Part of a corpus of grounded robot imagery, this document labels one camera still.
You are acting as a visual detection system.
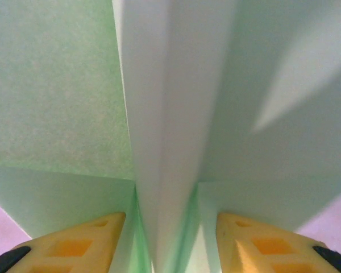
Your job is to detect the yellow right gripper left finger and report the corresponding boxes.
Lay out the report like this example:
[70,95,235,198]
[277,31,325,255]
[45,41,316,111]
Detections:
[0,212,127,273]

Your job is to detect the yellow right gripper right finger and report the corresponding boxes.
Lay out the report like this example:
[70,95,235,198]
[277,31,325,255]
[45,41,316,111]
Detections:
[215,211,341,273]

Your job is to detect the light green paper sheet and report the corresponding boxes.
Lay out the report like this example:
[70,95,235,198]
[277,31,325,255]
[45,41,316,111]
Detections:
[0,0,341,273]

